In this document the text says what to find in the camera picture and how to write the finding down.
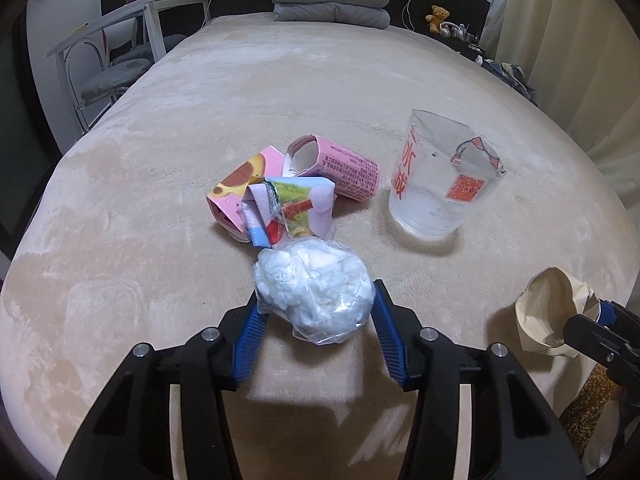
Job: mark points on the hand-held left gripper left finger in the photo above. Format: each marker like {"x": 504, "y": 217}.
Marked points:
{"x": 250, "y": 345}

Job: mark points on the beige blanket bed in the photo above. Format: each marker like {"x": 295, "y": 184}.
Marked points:
{"x": 150, "y": 260}

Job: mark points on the white table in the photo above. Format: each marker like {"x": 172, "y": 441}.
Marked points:
{"x": 125, "y": 10}

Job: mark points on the clear plastic cup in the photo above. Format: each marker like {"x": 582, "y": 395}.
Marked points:
{"x": 425, "y": 195}

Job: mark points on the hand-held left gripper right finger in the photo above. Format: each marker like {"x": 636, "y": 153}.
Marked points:
{"x": 395, "y": 345}

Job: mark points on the chair with round grey seat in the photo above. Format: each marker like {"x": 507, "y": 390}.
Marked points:
{"x": 115, "y": 77}

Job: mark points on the pink drink carton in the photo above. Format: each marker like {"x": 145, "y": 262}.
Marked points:
{"x": 345, "y": 170}

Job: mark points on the pile of clothes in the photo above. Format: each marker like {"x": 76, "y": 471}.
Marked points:
{"x": 510, "y": 77}

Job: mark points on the folded grey quilt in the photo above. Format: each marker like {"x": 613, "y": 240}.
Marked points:
{"x": 330, "y": 0}

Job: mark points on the person's right leg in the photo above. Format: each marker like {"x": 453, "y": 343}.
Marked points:
{"x": 590, "y": 400}

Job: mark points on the clear bag of white tissue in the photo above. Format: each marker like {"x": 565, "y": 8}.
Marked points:
{"x": 310, "y": 290}

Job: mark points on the white headphones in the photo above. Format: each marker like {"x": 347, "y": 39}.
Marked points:
{"x": 450, "y": 30}

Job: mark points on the cream curtain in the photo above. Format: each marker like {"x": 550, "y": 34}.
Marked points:
{"x": 575, "y": 60}

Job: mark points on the green and pink wrapper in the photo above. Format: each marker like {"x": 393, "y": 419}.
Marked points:
{"x": 295, "y": 200}

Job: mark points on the brown paper bag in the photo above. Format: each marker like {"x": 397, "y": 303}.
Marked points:
{"x": 540, "y": 310}

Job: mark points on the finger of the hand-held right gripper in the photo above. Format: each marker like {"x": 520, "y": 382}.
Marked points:
{"x": 607, "y": 315}
{"x": 590, "y": 337}

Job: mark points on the brown teddy bear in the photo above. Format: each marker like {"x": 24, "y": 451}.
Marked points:
{"x": 438, "y": 17}

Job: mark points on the dark nightstand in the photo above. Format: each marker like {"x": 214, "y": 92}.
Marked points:
{"x": 467, "y": 45}

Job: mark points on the pink cartoon box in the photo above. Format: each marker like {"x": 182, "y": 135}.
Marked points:
{"x": 240, "y": 180}

